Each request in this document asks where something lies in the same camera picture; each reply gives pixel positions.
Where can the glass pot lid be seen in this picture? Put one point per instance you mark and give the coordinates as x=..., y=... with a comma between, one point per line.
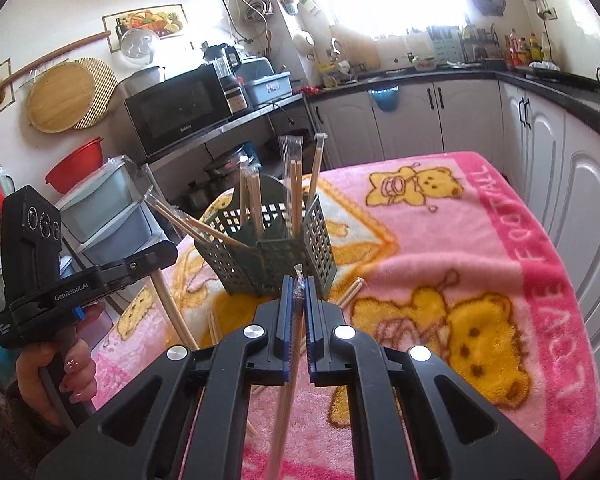
x=139, y=46

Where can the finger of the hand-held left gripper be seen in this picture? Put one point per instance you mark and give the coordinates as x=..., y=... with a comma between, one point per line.
x=135, y=262

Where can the black blender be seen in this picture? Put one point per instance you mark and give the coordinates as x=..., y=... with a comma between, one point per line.
x=222, y=62

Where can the round wooden board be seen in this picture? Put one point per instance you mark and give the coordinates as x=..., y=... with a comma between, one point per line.
x=60, y=97

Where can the red plastic basin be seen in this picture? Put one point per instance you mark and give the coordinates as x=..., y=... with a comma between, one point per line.
x=75, y=165

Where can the group of sauce bottles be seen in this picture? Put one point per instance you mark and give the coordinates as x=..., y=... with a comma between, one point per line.
x=527, y=49

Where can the white electric kettle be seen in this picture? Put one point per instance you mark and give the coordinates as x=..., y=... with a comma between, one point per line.
x=303, y=44

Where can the dark green perforated utensil holder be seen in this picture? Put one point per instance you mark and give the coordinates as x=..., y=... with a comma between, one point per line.
x=240, y=265

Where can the fruit wall poster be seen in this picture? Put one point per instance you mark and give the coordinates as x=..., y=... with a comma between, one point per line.
x=145, y=25

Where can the plastic drawer unit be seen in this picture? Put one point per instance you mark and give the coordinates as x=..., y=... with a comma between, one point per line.
x=110, y=215

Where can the long wooden rolling pin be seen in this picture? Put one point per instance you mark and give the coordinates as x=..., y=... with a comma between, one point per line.
x=45, y=57

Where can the grey-blue plastic bin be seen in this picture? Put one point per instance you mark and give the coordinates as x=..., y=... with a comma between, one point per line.
x=269, y=89

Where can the round bamboo mat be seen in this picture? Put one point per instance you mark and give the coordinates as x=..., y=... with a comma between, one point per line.
x=102, y=90

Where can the wooden chopsticks pair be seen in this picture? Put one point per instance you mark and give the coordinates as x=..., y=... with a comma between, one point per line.
x=350, y=292
x=252, y=200
x=200, y=225
x=175, y=310
x=213, y=327
x=285, y=420
x=295, y=185
x=317, y=170

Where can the person's left hand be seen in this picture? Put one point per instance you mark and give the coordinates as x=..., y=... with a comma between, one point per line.
x=77, y=365

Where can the red label jar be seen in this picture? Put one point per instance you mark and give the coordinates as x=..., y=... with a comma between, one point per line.
x=236, y=95

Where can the pink printed bear blanket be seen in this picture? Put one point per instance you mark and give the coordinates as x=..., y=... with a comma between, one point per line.
x=430, y=240

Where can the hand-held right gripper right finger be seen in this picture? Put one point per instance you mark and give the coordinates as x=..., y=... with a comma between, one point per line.
x=310, y=330

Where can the blue plastic bag holder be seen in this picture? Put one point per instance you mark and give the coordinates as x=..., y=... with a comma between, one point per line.
x=384, y=97

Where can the black kitchen countertop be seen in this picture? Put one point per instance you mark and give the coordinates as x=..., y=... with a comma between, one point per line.
x=555, y=82

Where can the black microwave oven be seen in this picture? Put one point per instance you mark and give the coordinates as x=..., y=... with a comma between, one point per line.
x=180, y=110

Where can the white kitchen cabinets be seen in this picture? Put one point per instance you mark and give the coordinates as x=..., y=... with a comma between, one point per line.
x=545, y=170

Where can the dish rack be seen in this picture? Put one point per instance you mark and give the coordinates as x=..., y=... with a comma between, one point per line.
x=479, y=42

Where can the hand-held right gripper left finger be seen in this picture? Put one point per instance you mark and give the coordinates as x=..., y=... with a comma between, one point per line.
x=289, y=330

